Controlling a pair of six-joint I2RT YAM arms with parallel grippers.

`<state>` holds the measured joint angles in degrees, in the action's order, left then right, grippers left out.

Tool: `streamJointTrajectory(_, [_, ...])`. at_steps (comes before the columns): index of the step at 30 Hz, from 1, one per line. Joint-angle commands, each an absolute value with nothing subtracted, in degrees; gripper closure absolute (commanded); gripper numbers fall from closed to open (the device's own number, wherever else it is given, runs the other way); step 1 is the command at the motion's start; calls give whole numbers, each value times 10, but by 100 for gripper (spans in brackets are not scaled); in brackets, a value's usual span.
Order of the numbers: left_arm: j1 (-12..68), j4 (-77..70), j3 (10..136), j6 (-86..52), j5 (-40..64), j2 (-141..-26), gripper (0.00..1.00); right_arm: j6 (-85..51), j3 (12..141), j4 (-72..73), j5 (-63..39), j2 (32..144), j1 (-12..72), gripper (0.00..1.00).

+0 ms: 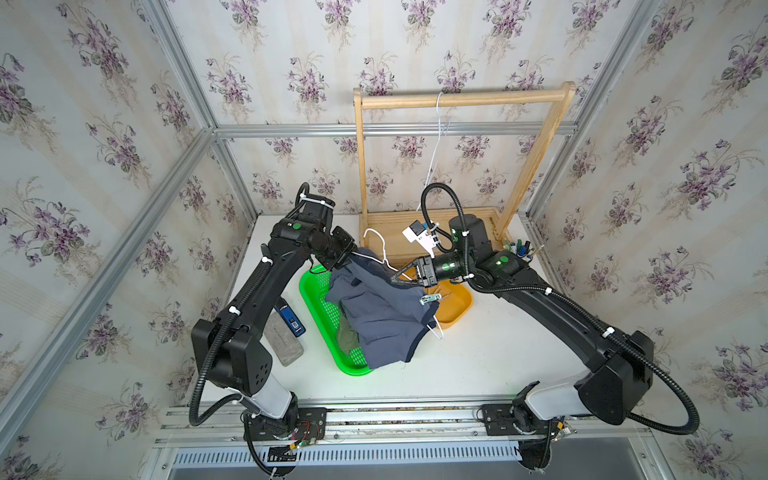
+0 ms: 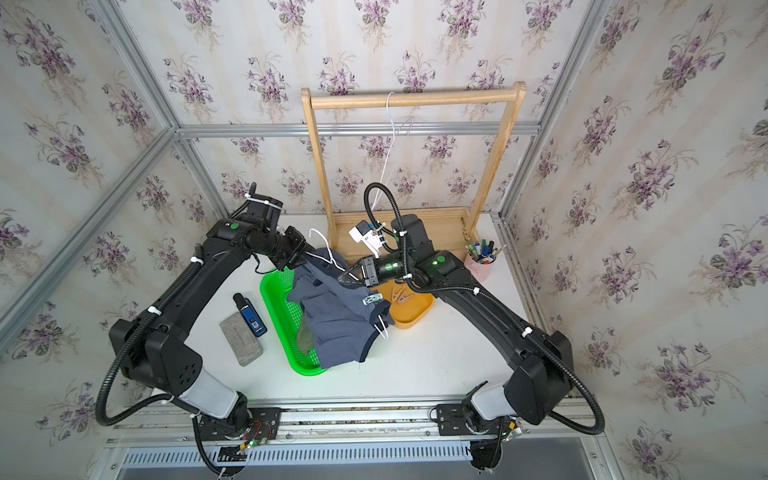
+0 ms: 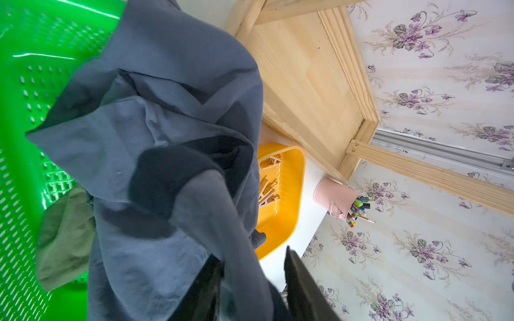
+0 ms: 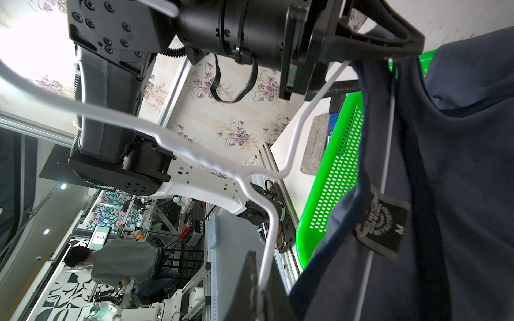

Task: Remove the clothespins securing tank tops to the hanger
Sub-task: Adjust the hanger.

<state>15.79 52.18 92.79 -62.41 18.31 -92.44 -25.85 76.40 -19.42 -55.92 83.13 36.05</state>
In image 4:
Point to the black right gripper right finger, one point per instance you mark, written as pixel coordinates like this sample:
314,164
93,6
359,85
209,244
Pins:
276,304

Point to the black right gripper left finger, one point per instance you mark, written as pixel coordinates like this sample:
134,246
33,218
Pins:
243,304

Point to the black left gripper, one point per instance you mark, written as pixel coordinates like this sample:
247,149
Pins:
310,23

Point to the navy blue tank top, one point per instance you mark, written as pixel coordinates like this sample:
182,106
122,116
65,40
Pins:
427,232

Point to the green perforated plastic basket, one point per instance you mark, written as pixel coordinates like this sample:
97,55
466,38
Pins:
336,175

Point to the seated person grey shirt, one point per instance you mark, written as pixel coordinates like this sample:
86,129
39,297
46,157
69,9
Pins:
122,261

